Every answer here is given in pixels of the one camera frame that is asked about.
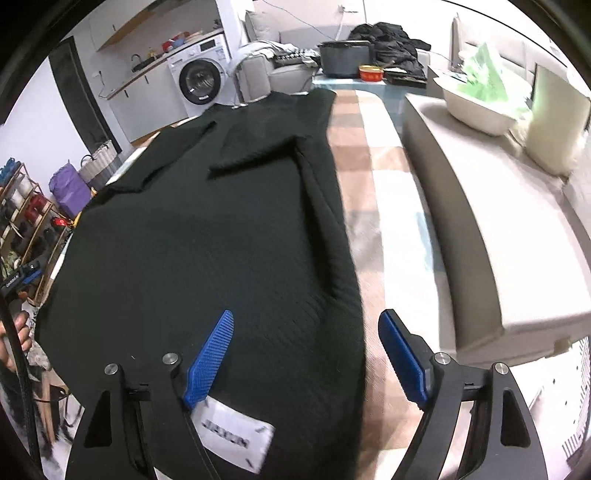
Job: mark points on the black knit sweater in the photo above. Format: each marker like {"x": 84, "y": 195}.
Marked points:
{"x": 207, "y": 230}

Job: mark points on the white clothes on sofa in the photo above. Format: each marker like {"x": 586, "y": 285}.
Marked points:
{"x": 263, "y": 48}

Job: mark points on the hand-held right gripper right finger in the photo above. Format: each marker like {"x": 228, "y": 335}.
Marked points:
{"x": 401, "y": 355}

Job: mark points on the black tray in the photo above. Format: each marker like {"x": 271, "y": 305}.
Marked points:
{"x": 406, "y": 78}

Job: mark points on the white plastic box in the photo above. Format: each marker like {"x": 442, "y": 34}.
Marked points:
{"x": 554, "y": 120}

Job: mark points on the black door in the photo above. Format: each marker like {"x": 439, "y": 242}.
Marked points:
{"x": 83, "y": 97}

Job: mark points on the purple bag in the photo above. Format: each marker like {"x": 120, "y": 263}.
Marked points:
{"x": 69, "y": 189}

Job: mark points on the white basin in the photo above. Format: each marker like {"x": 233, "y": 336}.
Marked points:
{"x": 475, "y": 113}

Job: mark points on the person's left hand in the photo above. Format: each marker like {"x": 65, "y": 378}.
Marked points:
{"x": 21, "y": 330}

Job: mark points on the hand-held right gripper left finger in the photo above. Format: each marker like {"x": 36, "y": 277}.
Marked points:
{"x": 210, "y": 355}

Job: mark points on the green plastic bag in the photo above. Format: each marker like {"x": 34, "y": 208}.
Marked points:
{"x": 489, "y": 74}

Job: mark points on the white washing machine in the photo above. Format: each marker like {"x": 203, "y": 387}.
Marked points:
{"x": 201, "y": 78}

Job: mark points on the beige upholstered bench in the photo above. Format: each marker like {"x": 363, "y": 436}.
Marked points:
{"x": 485, "y": 221}

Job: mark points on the white sofa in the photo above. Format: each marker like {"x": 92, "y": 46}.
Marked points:
{"x": 508, "y": 46}

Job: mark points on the shoe rack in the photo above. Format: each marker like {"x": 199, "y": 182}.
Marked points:
{"x": 27, "y": 207}

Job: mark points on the checkered blanket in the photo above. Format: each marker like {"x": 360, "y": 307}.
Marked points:
{"x": 383, "y": 207}

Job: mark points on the grey sofa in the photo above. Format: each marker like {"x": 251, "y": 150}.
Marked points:
{"x": 258, "y": 74}

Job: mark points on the light blue side table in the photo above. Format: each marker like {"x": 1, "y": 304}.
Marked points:
{"x": 341, "y": 83}

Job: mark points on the red bowl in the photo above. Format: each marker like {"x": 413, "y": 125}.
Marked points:
{"x": 371, "y": 74}

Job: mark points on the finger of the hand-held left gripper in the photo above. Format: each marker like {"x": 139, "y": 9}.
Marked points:
{"x": 31, "y": 273}

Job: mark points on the kitchen counter with sink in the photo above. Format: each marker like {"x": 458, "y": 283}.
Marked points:
{"x": 138, "y": 87}

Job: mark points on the black jacket pile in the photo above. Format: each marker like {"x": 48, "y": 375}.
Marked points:
{"x": 392, "y": 44}

